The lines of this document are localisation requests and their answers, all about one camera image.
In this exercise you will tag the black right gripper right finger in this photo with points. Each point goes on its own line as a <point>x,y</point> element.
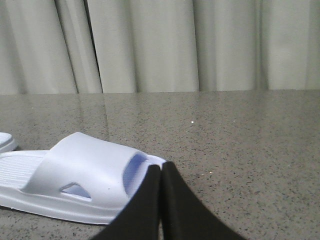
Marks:
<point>183,215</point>

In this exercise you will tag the light blue slipper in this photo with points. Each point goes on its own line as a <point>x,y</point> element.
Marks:
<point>7,142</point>
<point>80,179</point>

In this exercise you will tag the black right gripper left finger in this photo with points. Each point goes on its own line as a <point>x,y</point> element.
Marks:
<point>139,220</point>

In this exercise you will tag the grey-white curtain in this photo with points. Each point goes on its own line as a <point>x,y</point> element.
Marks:
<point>128,46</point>

